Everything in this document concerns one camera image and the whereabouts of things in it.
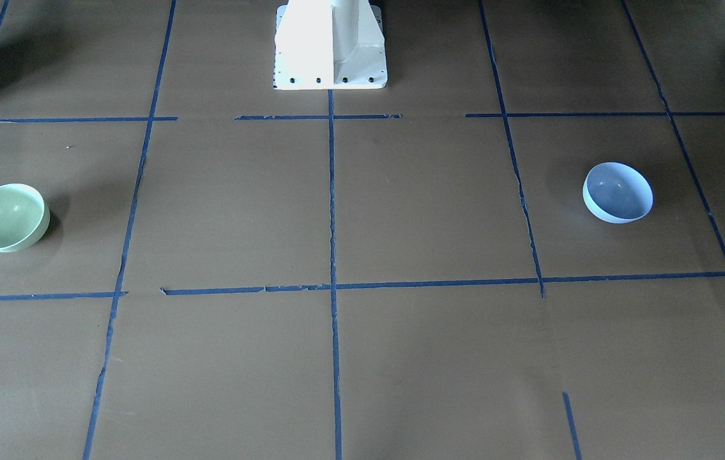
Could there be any green bowl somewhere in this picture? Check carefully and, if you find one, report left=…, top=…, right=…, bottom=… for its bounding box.
left=0, top=183, right=52, bottom=253

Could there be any blue bowl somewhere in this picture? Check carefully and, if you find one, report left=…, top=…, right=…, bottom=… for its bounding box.
left=582, top=161, right=654, bottom=224

